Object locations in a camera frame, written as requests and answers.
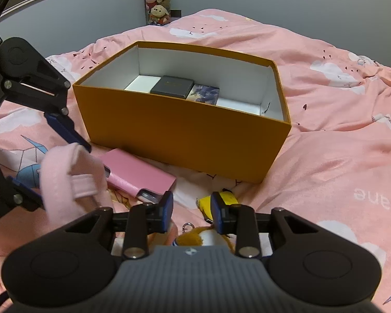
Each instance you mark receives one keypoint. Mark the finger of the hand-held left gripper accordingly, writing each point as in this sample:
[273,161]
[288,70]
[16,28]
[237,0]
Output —
[68,130]
[19,185]

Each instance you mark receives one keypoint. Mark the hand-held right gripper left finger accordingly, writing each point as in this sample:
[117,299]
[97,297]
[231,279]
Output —
[166,210]

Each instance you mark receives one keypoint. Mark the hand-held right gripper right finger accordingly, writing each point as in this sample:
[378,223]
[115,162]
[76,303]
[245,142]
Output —
[218,213]

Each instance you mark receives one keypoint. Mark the yellow tape measure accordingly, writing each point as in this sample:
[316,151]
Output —
[229,199]

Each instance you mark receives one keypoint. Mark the brown bear plush white shirt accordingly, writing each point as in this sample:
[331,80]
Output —
[195,239]

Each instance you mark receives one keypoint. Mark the pink wallet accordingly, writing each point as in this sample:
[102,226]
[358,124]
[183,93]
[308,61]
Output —
[140,172]

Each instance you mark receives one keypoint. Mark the pink fabric pouch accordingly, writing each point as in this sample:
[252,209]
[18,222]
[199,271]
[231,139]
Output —
[65,176]

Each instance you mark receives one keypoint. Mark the orange cardboard box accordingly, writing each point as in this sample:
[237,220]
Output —
[182,133]

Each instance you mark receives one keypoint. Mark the white box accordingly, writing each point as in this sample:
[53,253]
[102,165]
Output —
[143,84]
[239,106]

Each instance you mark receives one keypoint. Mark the black box gold print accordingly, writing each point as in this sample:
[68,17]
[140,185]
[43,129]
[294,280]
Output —
[172,86]

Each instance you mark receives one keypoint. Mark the purple patterned card box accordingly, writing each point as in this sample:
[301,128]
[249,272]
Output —
[203,94]

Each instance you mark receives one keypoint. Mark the pink cloud print quilt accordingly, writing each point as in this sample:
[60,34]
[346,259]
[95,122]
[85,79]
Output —
[329,153]

